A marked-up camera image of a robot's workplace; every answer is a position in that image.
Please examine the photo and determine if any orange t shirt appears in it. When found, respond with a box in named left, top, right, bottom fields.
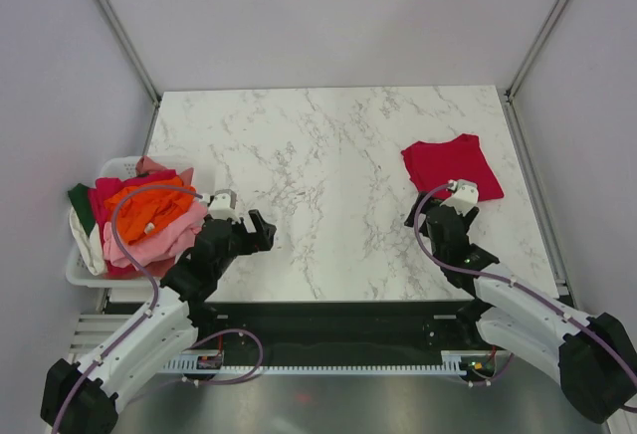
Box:
left=116, top=177, right=195, bottom=245

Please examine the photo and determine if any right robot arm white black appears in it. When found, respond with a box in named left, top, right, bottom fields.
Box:
left=405, top=195, right=636, bottom=424

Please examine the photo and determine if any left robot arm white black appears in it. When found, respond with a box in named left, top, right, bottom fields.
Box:
left=41, top=210, right=277, bottom=433

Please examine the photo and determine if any light pink t shirt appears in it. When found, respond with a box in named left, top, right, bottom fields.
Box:
left=103, top=202, right=207, bottom=279

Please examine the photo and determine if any folded crimson t shirt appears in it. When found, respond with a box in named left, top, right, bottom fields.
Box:
left=401, top=133, right=505, bottom=201

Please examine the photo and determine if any dusty pink t shirt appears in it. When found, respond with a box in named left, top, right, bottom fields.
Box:
left=134, top=156, right=194, bottom=191

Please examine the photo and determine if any white laundry basket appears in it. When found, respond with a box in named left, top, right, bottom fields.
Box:
left=65, top=154, right=196, bottom=290

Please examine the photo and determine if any white t shirt in basket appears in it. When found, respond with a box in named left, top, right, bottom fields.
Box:
left=69, top=208, right=107, bottom=277

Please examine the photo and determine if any magenta t shirt in basket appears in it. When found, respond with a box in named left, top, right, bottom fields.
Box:
left=87, top=168, right=178, bottom=266

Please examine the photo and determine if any dark green t shirt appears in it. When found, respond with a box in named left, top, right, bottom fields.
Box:
left=67, top=183, right=96, bottom=236

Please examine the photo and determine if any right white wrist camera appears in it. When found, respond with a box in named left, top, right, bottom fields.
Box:
left=442, top=179, right=479, bottom=216

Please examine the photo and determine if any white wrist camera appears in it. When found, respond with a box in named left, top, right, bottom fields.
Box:
left=200, top=189, right=240, bottom=222
left=442, top=179, right=479, bottom=216

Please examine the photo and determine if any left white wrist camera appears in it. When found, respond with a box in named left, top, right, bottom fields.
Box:
left=200, top=189, right=240, bottom=222

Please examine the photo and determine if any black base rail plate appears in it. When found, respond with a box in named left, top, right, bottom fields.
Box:
left=199, top=301, right=506, bottom=366

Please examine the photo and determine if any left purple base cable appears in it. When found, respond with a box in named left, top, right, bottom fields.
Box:
left=181, top=328, right=265, bottom=388

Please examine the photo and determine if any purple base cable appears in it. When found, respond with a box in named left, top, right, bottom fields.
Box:
left=460, top=351, right=514, bottom=389
left=181, top=328, right=265, bottom=388

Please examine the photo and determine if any right aluminium frame post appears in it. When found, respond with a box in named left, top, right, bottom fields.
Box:
left=503, top=0, right=596, bottom=102

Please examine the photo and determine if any aluminium frame post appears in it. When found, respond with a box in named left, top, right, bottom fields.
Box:
left=68, top=0, right=163, bottom=106
left=503, top=0, right=596, bottom=102

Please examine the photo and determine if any white slotted cable duct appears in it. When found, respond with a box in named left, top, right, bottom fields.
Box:
left=158, top=350, right=489, bottom=376

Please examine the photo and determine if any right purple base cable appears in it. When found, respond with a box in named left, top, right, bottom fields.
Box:
left=460, top=351, right=514, bottom=389

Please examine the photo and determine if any left aluminium frame post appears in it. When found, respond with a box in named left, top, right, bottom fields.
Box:
left=68, top=0, right=163, bottom=106

